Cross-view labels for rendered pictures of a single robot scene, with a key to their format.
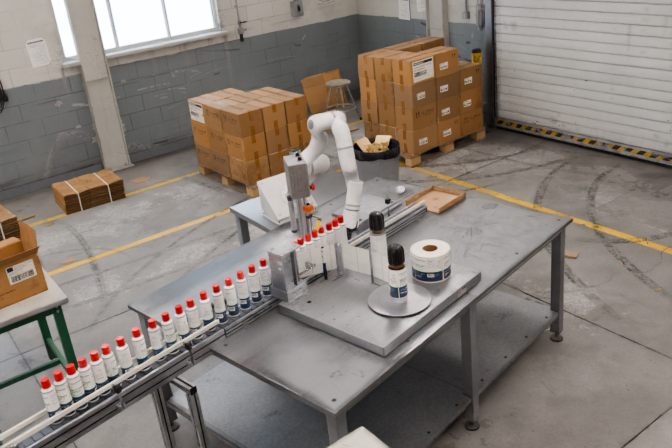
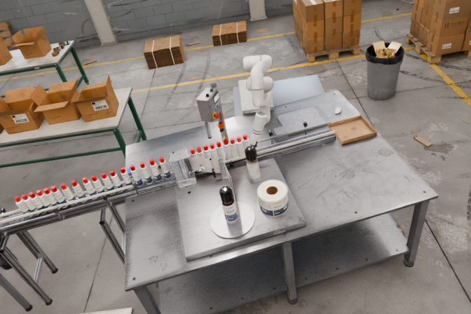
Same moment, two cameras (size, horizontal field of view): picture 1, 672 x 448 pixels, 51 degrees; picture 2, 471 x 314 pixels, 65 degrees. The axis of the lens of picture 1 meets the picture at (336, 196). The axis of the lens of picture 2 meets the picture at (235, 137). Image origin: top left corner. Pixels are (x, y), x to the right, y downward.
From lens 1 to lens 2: 2.24 m
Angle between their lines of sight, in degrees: 37
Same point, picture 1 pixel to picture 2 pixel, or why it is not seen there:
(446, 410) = (265, 288)
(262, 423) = not seen: hidden behind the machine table
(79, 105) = not seen: outside the picture
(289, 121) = (345, 14)
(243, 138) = (308, 22)
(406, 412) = (243, 275)
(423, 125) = (450, 33)
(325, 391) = (137, 268)
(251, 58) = not seen: outside the picture
